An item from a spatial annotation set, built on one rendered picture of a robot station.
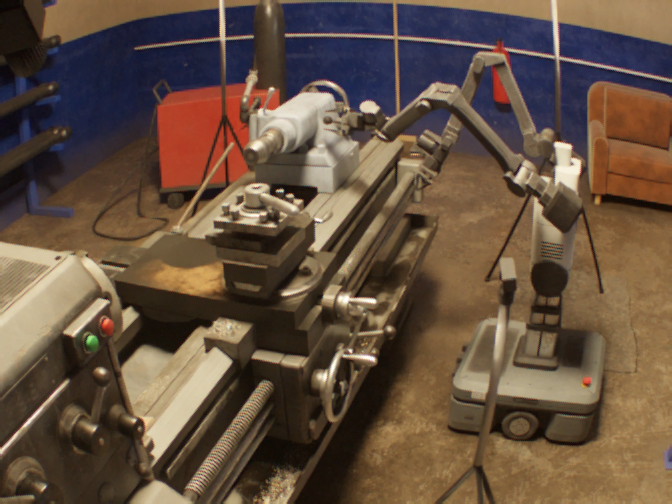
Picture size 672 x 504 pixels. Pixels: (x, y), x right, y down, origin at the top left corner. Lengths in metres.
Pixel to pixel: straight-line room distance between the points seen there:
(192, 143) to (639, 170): 3.27
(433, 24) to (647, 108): 1.99
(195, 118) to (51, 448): 3.85
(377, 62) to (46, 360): 5.06
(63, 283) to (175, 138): 3.72
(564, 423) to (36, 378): 2.07
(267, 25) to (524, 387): 3.04
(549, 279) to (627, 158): 2.66
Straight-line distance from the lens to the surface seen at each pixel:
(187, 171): 4.86
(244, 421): 1.71
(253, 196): 1.72
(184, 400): 1.60
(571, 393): 2.59
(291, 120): 2.50
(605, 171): 5.02
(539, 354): 2.70
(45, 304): 1.09
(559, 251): 2.44
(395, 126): 2.41
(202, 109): 4.71
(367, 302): 1.77
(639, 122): 5.33
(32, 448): 1.05
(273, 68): 4.71
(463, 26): 5.64
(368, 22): 5.81
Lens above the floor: 1.80
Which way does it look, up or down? 26 degrees down
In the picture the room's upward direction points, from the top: 2 degrees counter-clockwise
